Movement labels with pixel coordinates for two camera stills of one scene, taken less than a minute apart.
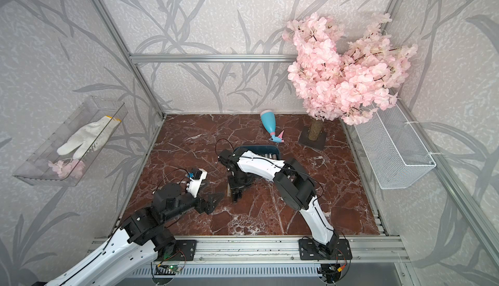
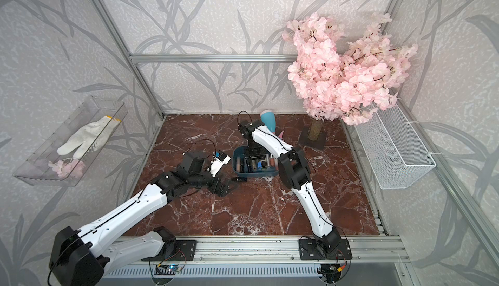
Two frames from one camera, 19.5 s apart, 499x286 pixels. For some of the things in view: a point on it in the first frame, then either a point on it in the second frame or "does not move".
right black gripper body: [238, 182] to [253, 151]
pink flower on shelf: [67, 167] does not move
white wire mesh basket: [396, 153] does not move
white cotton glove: [91, 136] does not move
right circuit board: [331, 272] does not move
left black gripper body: [200, 207] to [212, 186]
